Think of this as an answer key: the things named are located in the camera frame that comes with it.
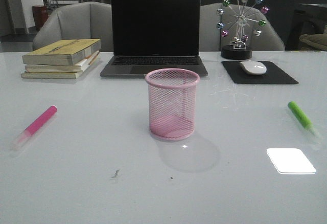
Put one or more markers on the bottom cream book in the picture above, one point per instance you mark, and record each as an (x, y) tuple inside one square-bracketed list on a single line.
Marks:
[(51, 75)]

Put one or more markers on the top yellow book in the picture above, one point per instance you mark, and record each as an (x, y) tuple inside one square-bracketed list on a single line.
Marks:
[(63, 52)]

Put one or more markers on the cream book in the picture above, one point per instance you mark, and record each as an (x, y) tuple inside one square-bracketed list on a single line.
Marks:
[(51, 75), (79, 67)]

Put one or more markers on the pink highlighter pen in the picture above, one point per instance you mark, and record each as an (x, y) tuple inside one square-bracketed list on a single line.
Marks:
[(34, 127)]

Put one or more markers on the red trash bin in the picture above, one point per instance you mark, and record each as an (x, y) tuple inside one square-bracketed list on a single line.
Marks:
[(40, 15)]

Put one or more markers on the black mouse pad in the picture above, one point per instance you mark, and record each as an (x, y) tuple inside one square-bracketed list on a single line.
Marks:
[(273, 75)]

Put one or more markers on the olive sofa cushion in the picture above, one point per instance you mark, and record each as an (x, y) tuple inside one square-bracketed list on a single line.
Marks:
[(317, 41)]

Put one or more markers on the middle cream book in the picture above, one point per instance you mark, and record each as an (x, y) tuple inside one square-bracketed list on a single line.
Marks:
[(79, 67)]

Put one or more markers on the ferris wheel desk toy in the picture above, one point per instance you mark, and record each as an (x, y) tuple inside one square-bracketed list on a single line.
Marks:
[(237, 49)]

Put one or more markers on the pink mesh pen holder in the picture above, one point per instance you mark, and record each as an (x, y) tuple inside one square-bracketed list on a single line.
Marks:
[(172, 99)]

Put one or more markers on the green highlighter pen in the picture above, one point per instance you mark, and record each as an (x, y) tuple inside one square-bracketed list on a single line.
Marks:
[(302, 118)]

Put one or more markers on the grey armchair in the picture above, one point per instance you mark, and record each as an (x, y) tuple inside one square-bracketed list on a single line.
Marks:
[(217, 29), (78, 21)]

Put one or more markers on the right grey armchair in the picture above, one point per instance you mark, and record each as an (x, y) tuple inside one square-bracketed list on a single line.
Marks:
[(217, 29)]

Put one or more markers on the white computer mouse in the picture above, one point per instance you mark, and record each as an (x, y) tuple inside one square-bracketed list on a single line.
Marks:
[(253, 67)]

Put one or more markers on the grey laptop black screen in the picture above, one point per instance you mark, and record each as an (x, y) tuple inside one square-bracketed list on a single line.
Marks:
[(154, 34)]

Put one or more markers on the left grey armchair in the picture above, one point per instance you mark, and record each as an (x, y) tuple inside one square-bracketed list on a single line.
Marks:
[(78, 21)]

